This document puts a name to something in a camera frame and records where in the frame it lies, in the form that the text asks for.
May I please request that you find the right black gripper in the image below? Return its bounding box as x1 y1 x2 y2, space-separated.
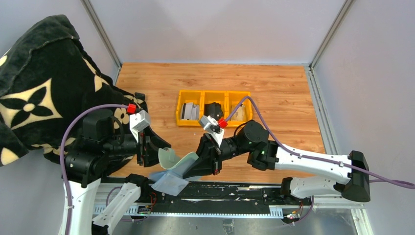
182 133 252 178

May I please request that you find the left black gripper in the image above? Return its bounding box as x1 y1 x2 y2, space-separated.
104 123 174 165

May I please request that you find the mint green card holder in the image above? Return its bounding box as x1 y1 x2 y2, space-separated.
148 148 200 196

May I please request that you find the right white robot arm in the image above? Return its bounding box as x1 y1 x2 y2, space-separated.
183 120 371 205

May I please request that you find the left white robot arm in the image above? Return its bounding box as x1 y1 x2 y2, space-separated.
59 104 169 235

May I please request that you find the silver card holder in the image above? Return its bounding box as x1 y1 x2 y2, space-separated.
180 102 200 120

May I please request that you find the black card holder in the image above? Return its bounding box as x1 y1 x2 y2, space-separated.
204 102 224 120

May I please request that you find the tan card holder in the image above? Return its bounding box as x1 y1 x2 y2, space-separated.
231 104 247 122

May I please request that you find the black floral blanket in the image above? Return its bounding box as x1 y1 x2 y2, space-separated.
0 14 150 168

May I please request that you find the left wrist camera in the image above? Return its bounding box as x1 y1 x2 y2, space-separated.
129 110 151 143

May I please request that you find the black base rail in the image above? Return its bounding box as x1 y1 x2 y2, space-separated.
130 181 311 218

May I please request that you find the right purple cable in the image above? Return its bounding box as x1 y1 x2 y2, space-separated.
218 95 415 190

